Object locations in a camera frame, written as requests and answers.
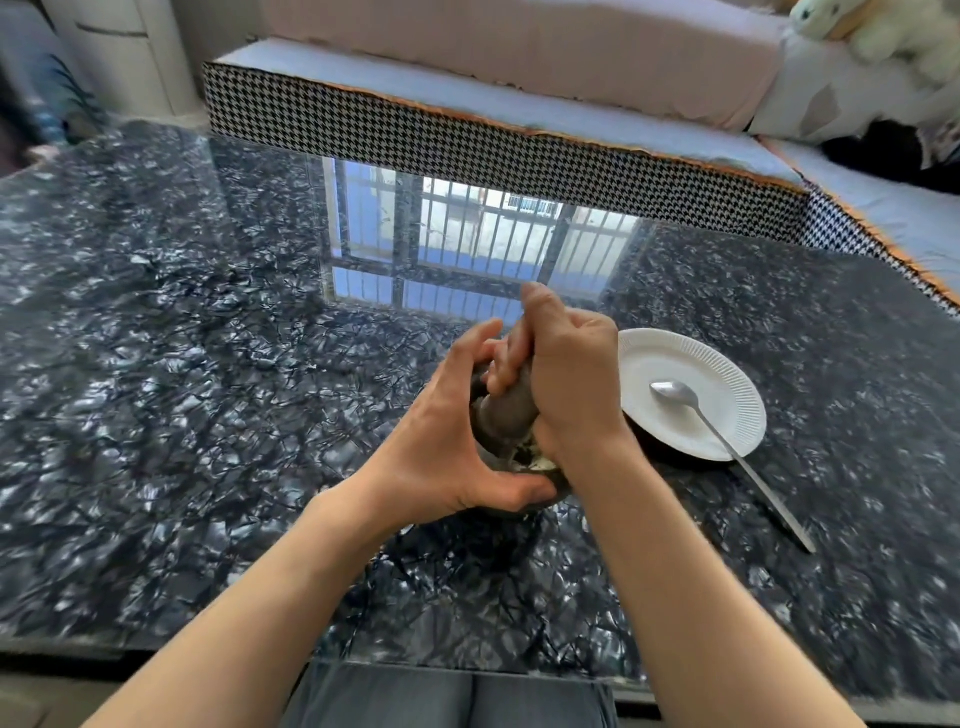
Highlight pink sofa back cushion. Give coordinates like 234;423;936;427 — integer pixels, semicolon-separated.
258;0;790;133

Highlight light grey pillow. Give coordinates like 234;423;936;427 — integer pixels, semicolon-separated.
748;36;960;148

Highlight white plush toy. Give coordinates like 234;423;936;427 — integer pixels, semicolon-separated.
789;0;960;85

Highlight houndstooth covered sofa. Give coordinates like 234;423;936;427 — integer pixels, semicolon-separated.
202;36;960;310

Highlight white cabinet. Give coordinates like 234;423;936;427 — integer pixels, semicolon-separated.
41;0;202;119

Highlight person's grey jeans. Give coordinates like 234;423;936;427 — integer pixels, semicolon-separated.
279;660;621;728

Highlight white paper plate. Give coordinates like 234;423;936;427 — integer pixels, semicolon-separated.
616;327;768;463

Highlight person's left forearm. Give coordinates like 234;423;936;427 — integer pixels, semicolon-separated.
81;480;400;728

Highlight metal spoon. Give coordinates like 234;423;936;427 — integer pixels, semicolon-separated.
649;380;818;555

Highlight person's right forearm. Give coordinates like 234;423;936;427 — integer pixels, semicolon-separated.
561;432;871;728

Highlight person's right hand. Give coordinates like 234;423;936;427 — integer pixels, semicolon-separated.
486;281;640;471

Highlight black bag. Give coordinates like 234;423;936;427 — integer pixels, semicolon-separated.
820;118;934;190

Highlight green plant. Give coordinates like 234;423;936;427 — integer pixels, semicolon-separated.
45;54;108;138

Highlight grey stone pestle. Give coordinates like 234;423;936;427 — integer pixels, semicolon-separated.
478;358;543;460

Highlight dark stone mortar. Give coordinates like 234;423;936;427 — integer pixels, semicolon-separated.
468;373;577;520

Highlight person's left hand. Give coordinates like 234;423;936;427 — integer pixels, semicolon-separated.
351;318;561;538

